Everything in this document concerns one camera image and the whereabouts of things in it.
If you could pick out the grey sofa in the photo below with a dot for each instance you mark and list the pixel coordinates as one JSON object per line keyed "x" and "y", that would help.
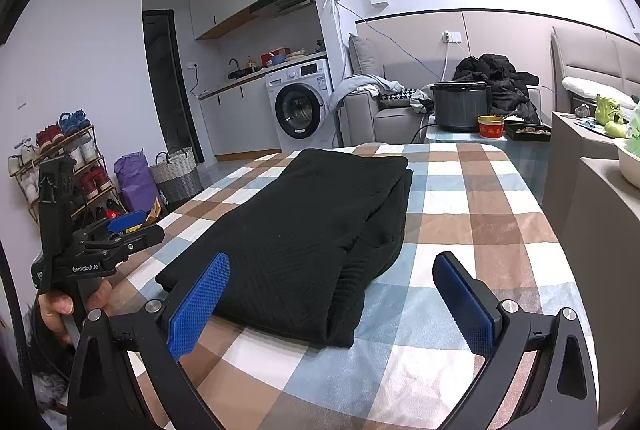
{"x": 395, "y": 119}

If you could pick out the white plastic tub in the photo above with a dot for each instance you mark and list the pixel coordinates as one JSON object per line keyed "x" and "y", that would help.
{"x": 631, "y": 164}

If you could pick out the black faucet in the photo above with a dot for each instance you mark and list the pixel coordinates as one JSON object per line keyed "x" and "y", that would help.
{"x": 235, "y": 64}

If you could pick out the shoe rack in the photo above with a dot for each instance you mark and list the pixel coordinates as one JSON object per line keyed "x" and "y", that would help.
{"x": 85, "y": 175}

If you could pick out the blue sneakers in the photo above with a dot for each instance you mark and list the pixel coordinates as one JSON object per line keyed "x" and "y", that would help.
{"x": 75, "y": 122}

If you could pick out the grey sofa cushion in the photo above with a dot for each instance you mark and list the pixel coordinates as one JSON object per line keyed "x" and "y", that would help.
{"x": 365, "y": 57}

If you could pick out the black food tray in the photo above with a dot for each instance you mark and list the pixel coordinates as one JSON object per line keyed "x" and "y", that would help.
{"x": 527, "y": 130}

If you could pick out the red sneakers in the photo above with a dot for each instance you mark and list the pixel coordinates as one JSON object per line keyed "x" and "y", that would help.
{"x": 49, "y": 135}

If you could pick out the white washing machine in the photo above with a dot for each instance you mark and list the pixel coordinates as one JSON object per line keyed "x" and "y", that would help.
{"x": 300, "y": 104}

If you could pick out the white pillow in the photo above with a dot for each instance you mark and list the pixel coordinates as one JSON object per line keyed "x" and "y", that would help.
{"x": 595, "y": 87}

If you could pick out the checkered blanket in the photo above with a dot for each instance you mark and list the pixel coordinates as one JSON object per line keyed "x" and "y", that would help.
{"x": 475, "y": 220}

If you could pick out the kitchen counter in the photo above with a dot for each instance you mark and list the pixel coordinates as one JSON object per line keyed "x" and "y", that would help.
{"x": 235, "y": 109}

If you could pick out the black knit sweater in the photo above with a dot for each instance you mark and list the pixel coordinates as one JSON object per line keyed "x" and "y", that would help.
{"x": 300, "y": 230}

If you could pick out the houndstooth pillow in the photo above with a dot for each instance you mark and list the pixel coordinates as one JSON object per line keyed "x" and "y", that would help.
{"x": 400, "y": 94}

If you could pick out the grey bedside cabinet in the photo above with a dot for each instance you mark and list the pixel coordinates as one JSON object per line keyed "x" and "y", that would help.
{"x": 585, "y": 235}

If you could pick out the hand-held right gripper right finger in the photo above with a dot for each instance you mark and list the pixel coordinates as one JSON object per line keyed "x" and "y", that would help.
{"x": 465, "y": 305}

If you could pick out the person's left hand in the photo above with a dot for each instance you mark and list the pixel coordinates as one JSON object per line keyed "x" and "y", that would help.
{"x": 55, "y": 307}

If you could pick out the green toy figure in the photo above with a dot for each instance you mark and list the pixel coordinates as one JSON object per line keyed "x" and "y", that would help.
{"x": 610, "y": 114}

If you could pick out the purple bag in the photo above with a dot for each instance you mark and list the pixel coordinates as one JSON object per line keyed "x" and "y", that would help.
{"x": 135, "y": 182}

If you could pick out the red pot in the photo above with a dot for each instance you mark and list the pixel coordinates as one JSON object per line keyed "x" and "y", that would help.
{"x": 275, "y": 58}

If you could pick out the person's left forearm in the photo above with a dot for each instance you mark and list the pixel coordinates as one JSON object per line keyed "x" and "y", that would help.
{"x": 47, "y": 370}

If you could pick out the wall socket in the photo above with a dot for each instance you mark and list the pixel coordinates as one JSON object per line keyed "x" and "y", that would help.
{"x": 452, "y": 36}

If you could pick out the yellow snack packet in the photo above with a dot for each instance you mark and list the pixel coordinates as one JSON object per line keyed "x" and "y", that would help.
{"x": 155, "y": 211}

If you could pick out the woven laundry basket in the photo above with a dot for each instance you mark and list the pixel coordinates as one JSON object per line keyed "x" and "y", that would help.
{"x": 175, "y": 177}

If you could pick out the black jacket pile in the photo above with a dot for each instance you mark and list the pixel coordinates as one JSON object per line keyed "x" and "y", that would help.
{"x": 500, "y": 84}

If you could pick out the red bowl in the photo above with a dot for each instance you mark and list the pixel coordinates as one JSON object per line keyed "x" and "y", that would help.
{"x": 491, "y": 127}

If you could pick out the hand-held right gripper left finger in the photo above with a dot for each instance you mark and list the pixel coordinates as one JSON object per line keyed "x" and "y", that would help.
{"x": 200, "y": 305}

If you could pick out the light grey cloth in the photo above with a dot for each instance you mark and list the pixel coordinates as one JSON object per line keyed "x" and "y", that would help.
{"x": 365, "y": 89}

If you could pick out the dark door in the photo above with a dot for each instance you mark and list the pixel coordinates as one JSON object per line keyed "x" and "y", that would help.
{"x": 167, "y": 84}

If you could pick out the padded headboard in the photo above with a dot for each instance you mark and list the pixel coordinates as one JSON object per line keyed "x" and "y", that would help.
{"x": 590, "y": 54}

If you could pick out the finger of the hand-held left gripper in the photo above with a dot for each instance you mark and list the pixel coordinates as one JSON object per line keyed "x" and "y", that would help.
{"x": 127, "y": 221}
{"x": 145, "y": 237}

